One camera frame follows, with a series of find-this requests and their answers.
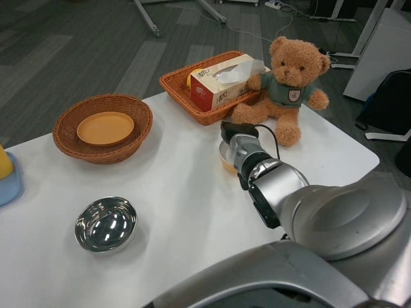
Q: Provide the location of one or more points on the white power strip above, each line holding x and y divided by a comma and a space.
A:
273, 4

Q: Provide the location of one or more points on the black backpack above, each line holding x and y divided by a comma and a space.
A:
390, 102

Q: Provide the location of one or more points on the yellow plastic cup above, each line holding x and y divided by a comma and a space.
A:
4, 162

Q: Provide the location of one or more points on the yellow round object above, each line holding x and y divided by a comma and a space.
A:
191, 77

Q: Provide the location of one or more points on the rectangular brown wicker basket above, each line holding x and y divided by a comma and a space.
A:
175, 85

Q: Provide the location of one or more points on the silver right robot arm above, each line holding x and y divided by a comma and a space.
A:
321, 205

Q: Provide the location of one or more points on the light blue plastic tray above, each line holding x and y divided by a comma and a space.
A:
9, 189

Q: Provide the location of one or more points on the orange plastic plate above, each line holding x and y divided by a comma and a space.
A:
104, 127

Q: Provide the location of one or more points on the white desk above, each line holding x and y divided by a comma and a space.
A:
379, 48

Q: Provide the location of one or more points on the tissue box with red end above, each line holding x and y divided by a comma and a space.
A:
207, 91

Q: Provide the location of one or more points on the shiny steel bowl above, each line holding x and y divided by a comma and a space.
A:
106, 224

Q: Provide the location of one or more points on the brown teddy bear green shirt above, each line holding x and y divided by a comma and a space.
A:
287, 86

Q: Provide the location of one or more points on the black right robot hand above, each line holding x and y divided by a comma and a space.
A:
239, 129

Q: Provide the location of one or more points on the round brown wicker basket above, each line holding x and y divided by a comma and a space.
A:
65, 134

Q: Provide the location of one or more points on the white metal gantry stand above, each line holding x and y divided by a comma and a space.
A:
151, 19

